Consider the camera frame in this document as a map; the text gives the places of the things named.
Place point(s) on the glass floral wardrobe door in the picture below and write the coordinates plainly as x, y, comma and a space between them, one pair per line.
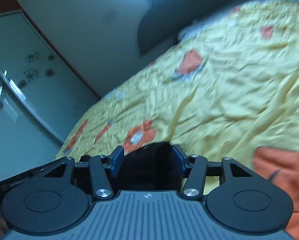
41, 96

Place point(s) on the grey striped pillow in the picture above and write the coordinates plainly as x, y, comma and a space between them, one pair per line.
194, 28

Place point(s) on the black pants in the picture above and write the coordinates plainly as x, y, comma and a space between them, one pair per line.
149, 168

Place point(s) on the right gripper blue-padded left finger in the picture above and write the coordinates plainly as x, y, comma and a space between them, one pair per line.
103, 170

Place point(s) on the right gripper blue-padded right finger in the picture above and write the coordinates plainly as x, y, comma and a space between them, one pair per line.
193, 168

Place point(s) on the yellow floral bedspread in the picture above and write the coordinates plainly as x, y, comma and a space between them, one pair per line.
231, 90

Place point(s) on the dark scalloped headboard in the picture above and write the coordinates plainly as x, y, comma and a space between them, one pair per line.
167, 17

